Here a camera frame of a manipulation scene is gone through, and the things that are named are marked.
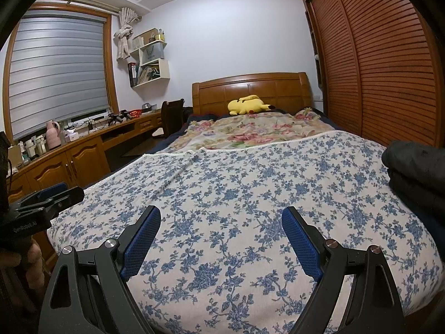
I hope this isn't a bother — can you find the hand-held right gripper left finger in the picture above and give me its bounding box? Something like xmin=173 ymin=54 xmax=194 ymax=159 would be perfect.
xmin=38 ymin=205 xmax=161 ymax=334

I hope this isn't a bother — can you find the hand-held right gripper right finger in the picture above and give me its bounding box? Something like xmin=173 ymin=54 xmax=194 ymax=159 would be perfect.
xmin=281 ymin=206 xmax=406 ymax=334

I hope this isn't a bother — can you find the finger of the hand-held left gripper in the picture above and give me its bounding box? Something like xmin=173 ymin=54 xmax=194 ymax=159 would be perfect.
xmin=36 ymin=182 xmax=68 ymax=202
xmin=17 ymin=187 xmax=85 ymax=216

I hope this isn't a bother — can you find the person's left hand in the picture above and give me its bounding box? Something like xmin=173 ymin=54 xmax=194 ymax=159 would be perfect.
xmin=0 ymin=242 xmax=44 ymax=290

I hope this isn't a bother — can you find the wooden desk cabinet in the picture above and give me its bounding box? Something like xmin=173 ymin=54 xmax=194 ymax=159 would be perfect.
xmin=7 ymin=109 xmax=164 ymax=195

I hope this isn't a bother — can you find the cluster of white bottles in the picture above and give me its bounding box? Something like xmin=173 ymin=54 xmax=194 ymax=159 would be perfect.
xmin=17 ymin=136 xmax=47 ymax=159

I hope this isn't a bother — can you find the pink thermos jug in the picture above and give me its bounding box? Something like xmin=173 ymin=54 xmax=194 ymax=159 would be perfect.
xmin=46 ymin=120 xmax=61 ymax=149

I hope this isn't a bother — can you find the blue floral blanket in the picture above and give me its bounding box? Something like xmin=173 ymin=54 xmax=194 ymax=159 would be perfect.
xmin=47 ymin=130 xmax=442 ymax=334

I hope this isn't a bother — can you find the black hand-held device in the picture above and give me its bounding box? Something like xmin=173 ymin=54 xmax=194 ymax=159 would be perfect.
xmin=108 ymin=110 xmax=131 ymax=124

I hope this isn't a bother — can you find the grey window blind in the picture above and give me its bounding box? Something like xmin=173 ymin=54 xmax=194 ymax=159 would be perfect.
xmin=9 ymin=10 xmax=108 ymax=141

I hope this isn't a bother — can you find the black folded garment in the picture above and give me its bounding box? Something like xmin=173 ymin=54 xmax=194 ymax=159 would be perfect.
xmin=387 ymin=169 xmax=445 ymax=230

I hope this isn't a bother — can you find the pink floral quilt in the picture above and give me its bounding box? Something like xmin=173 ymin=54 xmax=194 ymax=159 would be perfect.
xmin=163 ymin=109 xmax=332 ymax=154

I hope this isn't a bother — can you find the dark chair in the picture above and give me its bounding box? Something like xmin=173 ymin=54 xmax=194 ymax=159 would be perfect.
xmin=153 ymin=99 xmax=185 ymax=140

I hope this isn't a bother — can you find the yellow plush toy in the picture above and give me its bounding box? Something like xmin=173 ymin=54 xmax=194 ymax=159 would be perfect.
xmin=228 ymin=95 xmax=275 ymax=116

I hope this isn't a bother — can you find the cream tied curtain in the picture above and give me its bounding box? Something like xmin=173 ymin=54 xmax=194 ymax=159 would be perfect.
xmin=113 ymin=7 xmax=142 ymax=60

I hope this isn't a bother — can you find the grey paper bag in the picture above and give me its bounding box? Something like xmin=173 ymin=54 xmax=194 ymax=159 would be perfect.
xmin=140 ymin=41 xmax=164 ymax=65

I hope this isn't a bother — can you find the wooden headboard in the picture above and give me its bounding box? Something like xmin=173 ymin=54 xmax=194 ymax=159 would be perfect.
xmin=192 ymin=72 xmax=313 ymax=115

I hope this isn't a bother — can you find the curtain rod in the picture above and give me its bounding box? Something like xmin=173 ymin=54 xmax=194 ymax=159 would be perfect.
xmin=38 ymin=0 xmax=120 ymax=13

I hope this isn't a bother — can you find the wooden slatted wardrobe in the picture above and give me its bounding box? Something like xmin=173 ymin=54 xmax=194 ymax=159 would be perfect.
xmin=296 ymin=0 xmax=439 ymax=148

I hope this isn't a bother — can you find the wooden window frame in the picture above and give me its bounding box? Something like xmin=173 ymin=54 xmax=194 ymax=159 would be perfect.
xmin=2 ymin=2 xmax=119 ymax=145

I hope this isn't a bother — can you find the white wall shelf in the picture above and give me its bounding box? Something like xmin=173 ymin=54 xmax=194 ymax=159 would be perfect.
xmin=128 ymin=28 xmax=171 ymax=89

